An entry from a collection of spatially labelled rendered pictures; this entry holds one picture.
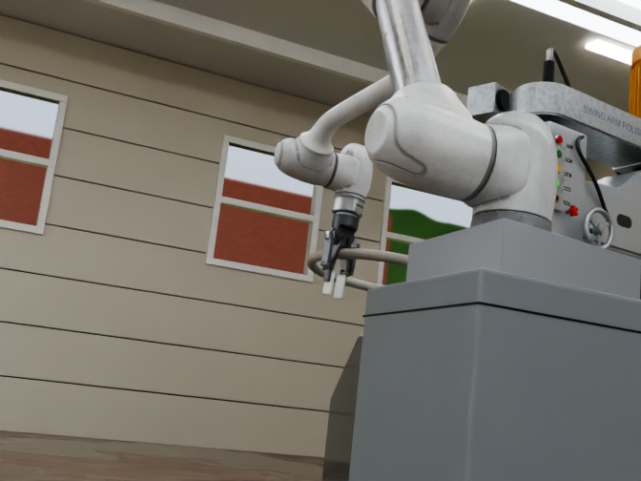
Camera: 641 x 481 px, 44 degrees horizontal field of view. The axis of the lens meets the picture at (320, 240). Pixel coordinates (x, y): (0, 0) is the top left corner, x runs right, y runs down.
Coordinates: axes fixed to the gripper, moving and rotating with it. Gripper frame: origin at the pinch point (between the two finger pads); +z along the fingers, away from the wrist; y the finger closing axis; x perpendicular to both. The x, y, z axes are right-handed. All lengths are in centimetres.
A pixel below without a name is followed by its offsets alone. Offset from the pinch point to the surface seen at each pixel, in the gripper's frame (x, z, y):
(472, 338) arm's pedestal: -79, 21, -53
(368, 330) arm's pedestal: -46, 19, -38
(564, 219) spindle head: -26, -44, 80
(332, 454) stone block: 29, 46, 45
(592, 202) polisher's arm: -29, -55, 94
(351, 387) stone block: 19.4, 24.2, 38.1
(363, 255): -8.4, -8.9, 0.5
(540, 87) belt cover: -17, -89, 68
